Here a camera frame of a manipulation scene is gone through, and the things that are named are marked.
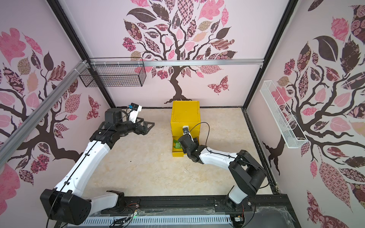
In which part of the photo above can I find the yellow bottom drawer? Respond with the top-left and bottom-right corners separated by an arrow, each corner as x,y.
172,136 -> 199,157

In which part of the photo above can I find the aluminium rail left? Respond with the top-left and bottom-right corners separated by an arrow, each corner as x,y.
1,60 -> 88,167

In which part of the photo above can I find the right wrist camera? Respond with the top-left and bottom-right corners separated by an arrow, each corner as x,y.
182,125 -> 190,135

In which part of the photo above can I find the white wire basket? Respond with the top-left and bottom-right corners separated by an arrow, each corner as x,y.
259,80 -> 309,149

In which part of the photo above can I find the aluminium rail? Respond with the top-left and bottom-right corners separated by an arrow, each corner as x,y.
1,60 -> 88,167
91,59 -> 264,67

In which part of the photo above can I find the green cookie packet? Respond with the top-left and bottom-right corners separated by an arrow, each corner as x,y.
173,140 -> 182,149

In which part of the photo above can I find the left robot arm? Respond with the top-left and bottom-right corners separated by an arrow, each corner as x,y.
40,103 -> 155,225

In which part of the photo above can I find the black base frame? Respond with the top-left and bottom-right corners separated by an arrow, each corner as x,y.
54,194 -> 301,228

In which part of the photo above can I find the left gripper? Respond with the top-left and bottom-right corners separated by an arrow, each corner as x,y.
115,116 -> 154,135

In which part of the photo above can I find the aluminium rail back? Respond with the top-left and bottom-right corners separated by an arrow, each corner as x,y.
91,59 -> 264,67

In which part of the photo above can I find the black wire basket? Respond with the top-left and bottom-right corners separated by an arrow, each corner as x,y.
79,57 -> 147,87

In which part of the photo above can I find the yellow three-drawer cabinet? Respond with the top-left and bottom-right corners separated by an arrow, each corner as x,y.
170,101 -> 201,142

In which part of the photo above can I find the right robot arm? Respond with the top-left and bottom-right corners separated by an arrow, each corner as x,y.
178,134 -> 267,211

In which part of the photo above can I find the white slotted cable duct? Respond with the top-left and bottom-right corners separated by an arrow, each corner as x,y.
79,215 -> 232,228

